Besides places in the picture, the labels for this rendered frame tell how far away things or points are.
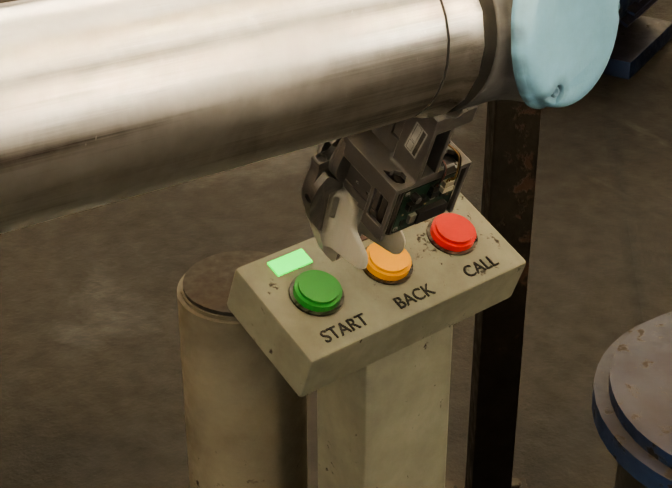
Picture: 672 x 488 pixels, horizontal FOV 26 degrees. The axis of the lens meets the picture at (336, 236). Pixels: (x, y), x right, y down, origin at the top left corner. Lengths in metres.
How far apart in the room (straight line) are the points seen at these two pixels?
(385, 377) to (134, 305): 1.09
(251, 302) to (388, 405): 0.16
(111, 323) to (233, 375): 0.91
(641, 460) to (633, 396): 0.08
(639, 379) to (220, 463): 0.41
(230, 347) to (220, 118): 0.76
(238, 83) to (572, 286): 1.78
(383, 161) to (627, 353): 0.50
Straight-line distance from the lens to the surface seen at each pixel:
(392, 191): 1.00
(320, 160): 1.05
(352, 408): 1.26
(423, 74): 0.66
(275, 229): 2.46
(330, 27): 0.62
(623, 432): 1.37
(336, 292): 1.18
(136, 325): 2.24
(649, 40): 3.15
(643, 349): 1.45
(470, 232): 1.27
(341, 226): 1.09
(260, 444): 1.40
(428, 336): 1.25
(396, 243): 1.11
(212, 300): 1.33
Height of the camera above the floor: 1.25
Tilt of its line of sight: 31 degrees down
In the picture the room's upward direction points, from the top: straight up
